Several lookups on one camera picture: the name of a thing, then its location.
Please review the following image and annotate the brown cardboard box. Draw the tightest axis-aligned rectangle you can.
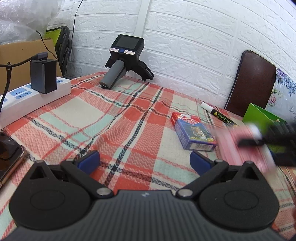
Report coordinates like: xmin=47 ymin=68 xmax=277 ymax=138
xmin=0 ymin=38 xmax=63 ymax=98

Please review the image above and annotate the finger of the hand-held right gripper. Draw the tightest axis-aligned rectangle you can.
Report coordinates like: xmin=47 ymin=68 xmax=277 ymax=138
xmin=238 ymin=137 xmax=265 ymax=147

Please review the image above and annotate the black and green office chair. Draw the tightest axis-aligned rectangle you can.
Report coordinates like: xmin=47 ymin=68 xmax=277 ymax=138
xmin=45 ymin=26 xmax=73 ymax=79

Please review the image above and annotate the black power strip cable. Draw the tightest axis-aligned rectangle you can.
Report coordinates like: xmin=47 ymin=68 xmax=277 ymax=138
xmin=0 ymin=62 xmax=12 ymax=112

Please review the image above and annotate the red plaid tablecloth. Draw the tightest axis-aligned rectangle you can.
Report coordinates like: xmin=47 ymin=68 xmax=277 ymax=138
xmin=0 ymin=71 xmax=296 ymax=241

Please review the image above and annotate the black device with grey handle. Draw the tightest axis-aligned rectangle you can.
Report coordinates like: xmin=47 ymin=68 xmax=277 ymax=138
xmin=99 ymin=34 xmax=154 ymax=90

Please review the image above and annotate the black charger adapter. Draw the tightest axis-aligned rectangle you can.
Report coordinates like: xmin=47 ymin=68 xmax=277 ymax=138
xmin=30 ymin=59 xmax=57 ymax=94

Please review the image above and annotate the white power strip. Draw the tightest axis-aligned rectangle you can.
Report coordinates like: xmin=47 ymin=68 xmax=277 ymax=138
xmin=0 ymin=77 xmax=71 ymax=129

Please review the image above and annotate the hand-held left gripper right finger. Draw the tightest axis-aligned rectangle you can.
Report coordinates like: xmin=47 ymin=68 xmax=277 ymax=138
xmin=176 ymin=150 xmax=268 ymax=199

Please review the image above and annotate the black charger cable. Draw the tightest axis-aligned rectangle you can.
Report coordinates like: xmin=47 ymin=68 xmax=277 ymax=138
xmin=0 ymin=52 xmax=48 ymax=69

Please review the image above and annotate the clear bubble wrap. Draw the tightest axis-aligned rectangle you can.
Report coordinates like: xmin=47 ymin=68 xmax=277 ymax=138
xmin=0 ymin=0 xmax=63 ymax=45

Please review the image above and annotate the white wall conduit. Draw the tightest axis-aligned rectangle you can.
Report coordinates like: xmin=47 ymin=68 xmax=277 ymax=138
xmin=135 ymin=0 xmax=151 ymax=39

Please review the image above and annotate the red and blue card box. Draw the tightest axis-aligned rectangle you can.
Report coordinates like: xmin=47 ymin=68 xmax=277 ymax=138
xmin=171 ymin=112 xmax=218 ymax=152

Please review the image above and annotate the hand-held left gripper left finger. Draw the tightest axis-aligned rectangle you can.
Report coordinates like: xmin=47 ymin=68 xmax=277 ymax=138
xmin=22 ymin=150 xmax=114 ymax=199

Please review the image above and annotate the pink translucent plastic case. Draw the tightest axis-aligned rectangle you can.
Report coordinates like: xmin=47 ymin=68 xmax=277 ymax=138
xmin=212 ymin=124 xmax=277 ymax=172

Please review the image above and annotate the black marker with white cap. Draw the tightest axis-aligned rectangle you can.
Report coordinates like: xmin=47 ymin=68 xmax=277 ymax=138
xmin=200 ymin=102 xmax=239 ymax=127

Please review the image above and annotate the smartphone in gold case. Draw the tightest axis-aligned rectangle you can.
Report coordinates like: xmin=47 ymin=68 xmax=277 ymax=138
xmin=0 ymin=130 xmax=28 ymax=189

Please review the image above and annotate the green cardboard box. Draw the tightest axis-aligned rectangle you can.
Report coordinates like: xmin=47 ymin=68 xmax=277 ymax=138
xmin=242 ymin=103 xmax=289 ymax=131

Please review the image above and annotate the thin black wall cable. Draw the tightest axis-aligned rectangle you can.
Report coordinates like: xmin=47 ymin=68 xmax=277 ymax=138
xmin=71 ymin=0 xmax=84 ymax=44

